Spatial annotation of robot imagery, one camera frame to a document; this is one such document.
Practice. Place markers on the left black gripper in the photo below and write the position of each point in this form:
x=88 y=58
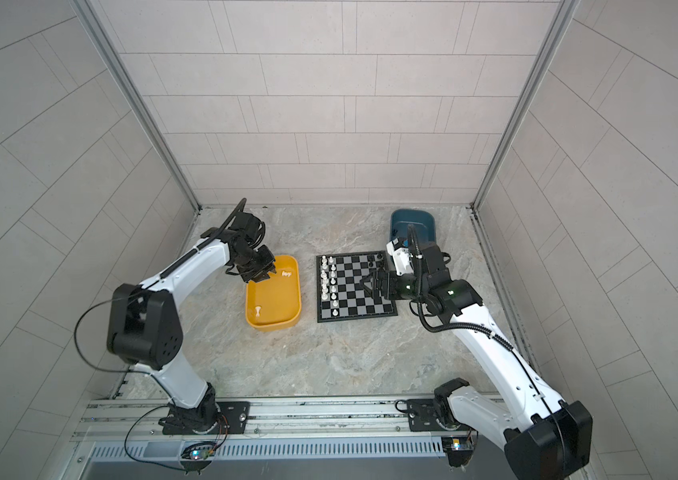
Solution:
x=263 y=274

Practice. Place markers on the yellow plastic tray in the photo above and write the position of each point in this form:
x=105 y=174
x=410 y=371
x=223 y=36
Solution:
x=279 y=298

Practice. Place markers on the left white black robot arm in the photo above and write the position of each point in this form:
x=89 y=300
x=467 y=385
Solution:
x=145 y=329

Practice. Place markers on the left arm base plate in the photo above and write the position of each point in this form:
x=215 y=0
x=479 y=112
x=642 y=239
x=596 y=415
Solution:
x=226 y=417

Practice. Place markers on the aluminium mounting rail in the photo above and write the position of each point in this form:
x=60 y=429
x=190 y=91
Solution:
x=345 y=414

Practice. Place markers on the left green circuit board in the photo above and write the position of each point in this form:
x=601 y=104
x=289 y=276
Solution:
x=199 y=452

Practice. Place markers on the teal plastic bin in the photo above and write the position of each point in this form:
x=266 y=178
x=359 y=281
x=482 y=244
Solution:
x=423 y=222

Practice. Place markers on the right circuit board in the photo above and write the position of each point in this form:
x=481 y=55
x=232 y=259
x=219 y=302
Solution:
x=458 y=450

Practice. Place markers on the ventilation grille strip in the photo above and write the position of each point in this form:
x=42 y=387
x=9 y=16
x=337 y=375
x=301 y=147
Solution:
x=279 y=448

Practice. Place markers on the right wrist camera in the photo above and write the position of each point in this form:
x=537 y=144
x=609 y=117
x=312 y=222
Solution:
x=401 y=257

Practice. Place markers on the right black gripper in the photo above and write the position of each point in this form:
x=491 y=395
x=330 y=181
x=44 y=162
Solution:
x=390 y=281

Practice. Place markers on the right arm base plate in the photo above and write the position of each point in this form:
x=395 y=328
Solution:
x=421 y=415

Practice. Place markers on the black white chessboard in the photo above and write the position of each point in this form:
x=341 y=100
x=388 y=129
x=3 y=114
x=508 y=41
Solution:
x=344 y=287

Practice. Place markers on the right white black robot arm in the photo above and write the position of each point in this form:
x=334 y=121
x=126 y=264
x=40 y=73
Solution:
x=542 y=435

